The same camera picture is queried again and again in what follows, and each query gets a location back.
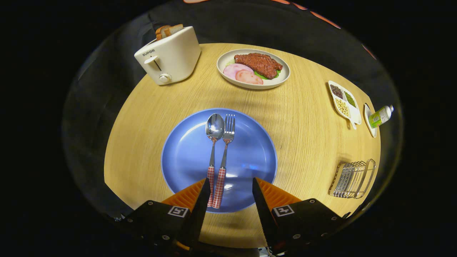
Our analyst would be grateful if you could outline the white oval plate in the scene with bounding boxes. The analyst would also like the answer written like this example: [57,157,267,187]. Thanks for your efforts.
[216,49,291,90]

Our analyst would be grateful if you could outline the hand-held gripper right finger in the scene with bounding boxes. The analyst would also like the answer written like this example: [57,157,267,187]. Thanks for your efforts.
[252,177,345,255]

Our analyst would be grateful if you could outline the white toaster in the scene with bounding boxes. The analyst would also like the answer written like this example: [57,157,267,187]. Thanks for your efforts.
[134,26,201,86]

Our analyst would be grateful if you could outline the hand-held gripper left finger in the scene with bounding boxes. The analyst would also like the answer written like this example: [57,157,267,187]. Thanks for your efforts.
[114,178,211,252]

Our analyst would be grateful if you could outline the green lettuce leaf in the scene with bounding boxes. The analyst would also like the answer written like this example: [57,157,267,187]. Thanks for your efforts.
[254,70,282,80]

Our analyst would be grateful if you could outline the metal wire cutlery holder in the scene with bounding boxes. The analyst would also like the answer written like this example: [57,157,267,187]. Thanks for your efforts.
[328,159,376,199]

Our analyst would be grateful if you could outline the blue plate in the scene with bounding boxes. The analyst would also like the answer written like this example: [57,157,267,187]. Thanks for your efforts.
[161,108,278,214]

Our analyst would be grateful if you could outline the green label metal bottle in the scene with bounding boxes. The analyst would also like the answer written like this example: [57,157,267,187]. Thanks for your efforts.
[368,105,395,129]

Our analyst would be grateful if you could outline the pink ham slice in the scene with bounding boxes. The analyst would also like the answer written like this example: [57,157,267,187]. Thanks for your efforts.
[223,64,255,80]
[235,70,264,85]

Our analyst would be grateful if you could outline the pile of yellow beans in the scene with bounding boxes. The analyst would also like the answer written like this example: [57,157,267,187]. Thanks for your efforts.
[335,98,350,117]

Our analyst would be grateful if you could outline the red checked handle fork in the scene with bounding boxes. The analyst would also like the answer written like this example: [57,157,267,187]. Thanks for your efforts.
[212,114,236,209]

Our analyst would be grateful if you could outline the toast bread slice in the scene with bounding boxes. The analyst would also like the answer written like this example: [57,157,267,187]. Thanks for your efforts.
[162,24,184,38]
[155,25,172,40]

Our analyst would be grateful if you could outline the small white saucer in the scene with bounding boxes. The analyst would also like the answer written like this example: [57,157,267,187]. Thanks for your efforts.
[363,103,378,138]

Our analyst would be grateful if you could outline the white divided dish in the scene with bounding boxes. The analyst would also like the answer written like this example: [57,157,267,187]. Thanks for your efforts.
[328,81,362,130]

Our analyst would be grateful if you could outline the brown steak piece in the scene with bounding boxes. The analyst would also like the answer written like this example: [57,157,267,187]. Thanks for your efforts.
[234,53,283,80]

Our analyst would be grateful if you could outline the red checked handle spoon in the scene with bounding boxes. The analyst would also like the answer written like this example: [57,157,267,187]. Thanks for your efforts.
[205,113,226,207]

